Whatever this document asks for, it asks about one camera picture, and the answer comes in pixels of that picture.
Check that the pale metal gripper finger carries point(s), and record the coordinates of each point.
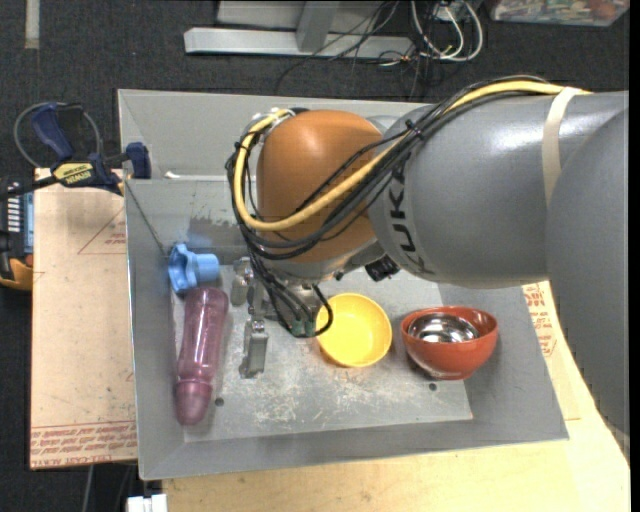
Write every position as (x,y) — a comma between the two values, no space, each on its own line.
(241,287)
(255,350)

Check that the blue plastic knob cap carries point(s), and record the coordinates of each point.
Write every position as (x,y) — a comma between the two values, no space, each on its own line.
(192,267)

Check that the purple clear plastic bottle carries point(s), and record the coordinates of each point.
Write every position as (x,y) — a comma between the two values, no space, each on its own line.
(200,340)

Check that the yellow plastic bowl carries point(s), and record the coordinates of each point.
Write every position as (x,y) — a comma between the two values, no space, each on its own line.
(357,332)

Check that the grey metal bin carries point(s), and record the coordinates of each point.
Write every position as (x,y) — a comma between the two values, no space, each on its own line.
(320,400)

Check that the red bowl with metal inside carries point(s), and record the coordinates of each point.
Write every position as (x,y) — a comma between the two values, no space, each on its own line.
(450,355)

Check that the brown cardboard board, red print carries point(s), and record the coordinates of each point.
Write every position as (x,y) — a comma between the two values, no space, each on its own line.
(80,325)

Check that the black cylinder on white bracket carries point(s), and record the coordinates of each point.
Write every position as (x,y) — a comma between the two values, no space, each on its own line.
(382,267)

